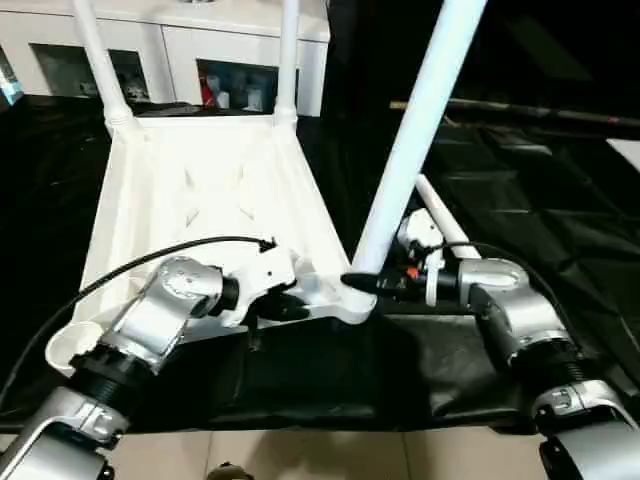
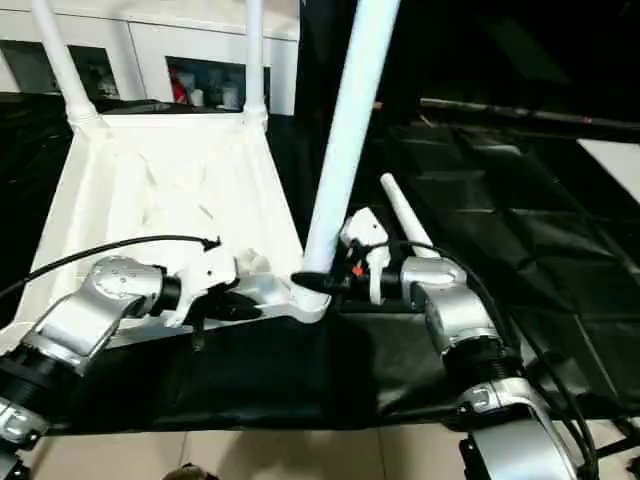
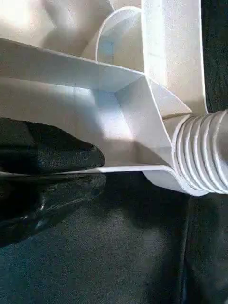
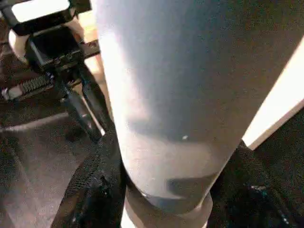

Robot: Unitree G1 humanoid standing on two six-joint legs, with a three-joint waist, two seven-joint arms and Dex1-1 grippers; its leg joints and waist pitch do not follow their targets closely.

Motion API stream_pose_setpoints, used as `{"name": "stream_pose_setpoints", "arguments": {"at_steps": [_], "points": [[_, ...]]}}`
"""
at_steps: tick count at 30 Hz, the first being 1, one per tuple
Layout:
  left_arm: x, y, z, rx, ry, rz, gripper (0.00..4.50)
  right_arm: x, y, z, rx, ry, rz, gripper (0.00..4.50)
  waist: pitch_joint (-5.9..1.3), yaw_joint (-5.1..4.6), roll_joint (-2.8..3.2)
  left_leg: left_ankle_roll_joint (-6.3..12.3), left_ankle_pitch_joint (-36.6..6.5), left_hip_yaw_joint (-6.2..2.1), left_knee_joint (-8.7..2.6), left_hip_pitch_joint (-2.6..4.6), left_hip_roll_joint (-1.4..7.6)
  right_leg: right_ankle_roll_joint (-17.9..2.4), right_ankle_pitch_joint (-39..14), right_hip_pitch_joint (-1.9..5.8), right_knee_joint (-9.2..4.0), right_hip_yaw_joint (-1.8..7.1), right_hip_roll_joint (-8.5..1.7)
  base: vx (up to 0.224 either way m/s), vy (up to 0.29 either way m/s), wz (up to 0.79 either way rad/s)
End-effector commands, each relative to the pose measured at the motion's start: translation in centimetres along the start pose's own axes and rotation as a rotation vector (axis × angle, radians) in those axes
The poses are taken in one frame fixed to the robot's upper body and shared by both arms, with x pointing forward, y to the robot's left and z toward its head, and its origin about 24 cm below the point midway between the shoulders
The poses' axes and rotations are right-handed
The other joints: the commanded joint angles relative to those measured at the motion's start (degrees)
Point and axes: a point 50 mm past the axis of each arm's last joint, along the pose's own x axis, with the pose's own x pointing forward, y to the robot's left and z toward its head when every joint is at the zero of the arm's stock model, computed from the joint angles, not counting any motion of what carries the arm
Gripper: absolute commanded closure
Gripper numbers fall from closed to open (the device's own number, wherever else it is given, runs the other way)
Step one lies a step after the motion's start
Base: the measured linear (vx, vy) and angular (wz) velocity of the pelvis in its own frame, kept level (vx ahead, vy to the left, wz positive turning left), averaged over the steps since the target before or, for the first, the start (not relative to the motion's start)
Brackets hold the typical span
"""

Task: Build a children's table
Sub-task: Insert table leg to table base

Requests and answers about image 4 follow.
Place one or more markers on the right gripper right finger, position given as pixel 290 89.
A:
pixel 251 199

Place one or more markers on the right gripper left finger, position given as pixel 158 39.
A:
pixel 97 190

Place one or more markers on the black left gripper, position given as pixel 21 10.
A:
pixel 57 47

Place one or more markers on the white plastic table top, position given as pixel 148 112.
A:
pixel 280 99

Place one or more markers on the white plastic table leg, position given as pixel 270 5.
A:
pixel 190 71

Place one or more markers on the black work mat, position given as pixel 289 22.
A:
pixel 38 156

